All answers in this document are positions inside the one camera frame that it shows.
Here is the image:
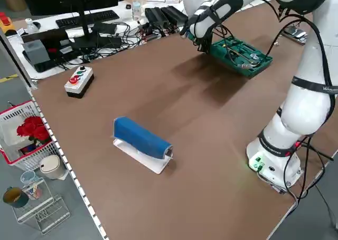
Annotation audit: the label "black monitor stand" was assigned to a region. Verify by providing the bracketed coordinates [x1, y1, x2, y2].
[71, 0, 123, 51]

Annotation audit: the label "yellow box red button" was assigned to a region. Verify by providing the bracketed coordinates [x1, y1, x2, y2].
[0, 12, 16, 35]

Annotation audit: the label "patterned paper cup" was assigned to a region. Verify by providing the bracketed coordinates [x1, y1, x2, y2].
[25, 184, 43, 200]

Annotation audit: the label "white side desk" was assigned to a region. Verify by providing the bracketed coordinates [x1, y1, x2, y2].
[5, 0, 201, 80]

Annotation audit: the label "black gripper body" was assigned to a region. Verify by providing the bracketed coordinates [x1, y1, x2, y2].
[195, 31, 214, 47]

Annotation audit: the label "green plastic toolbox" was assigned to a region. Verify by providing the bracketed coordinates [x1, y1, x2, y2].
[209, 35, 274, 79]

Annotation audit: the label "clear plastic water bottle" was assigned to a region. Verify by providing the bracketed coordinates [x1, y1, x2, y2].
[131, 0, 145, 23]

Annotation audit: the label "white cloth stand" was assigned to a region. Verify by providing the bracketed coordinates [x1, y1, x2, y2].
[112, 138, 175, 175]

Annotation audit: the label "white basket red rim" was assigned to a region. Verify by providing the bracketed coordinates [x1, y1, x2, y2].
[0, 100, 58, 172]

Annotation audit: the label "black keyboard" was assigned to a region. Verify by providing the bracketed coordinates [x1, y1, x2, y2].
[55, 9, 120, 29]

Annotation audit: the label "black power supply unit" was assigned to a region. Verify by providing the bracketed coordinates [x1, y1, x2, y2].
[160, 5, 190, 26]
[144, 7, 170, 27]

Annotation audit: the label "hammer yellow black handle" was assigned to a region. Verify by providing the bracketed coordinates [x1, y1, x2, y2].
[223, 41, 261, 61]

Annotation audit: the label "light blue cup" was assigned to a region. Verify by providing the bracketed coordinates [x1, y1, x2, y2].
[20, 170, 37, 186]

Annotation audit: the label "grey box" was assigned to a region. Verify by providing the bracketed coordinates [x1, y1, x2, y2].
[23, 39, 50, 66]

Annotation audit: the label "black computer monitor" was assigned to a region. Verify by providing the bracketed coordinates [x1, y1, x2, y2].
[20, 0, 119, 16]

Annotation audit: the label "small white trash bin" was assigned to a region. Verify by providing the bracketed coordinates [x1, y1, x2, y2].
[39, 155, 67, 180]

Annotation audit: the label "silver pliers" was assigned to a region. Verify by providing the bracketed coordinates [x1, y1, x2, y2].
[238, 61, 259, 70]

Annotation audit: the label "silver black digital scale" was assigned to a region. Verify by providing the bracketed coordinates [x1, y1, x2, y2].
[283, 25, 309, 44]

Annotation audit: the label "blue cloth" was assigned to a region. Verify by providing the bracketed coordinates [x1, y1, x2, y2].
[113, 116, 174, 160]

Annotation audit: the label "dark mug yellow inside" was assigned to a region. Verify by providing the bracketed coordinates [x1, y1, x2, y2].
[2, 186, 30, 209]

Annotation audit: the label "red roses bunch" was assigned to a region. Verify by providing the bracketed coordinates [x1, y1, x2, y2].
[16, 116, 51, 146]

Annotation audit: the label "white black button box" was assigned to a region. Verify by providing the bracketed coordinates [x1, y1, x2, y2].
[64, 65, 95, 99]

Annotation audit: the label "white wire rack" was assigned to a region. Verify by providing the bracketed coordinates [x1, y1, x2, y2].
[12, 177, 71, 235]

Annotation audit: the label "black flat device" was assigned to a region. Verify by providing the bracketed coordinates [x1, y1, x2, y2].
[21, 28, 71, 44]

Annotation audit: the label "small bottle white cap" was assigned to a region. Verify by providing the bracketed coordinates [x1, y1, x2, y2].
[25, 18, 37, 35]

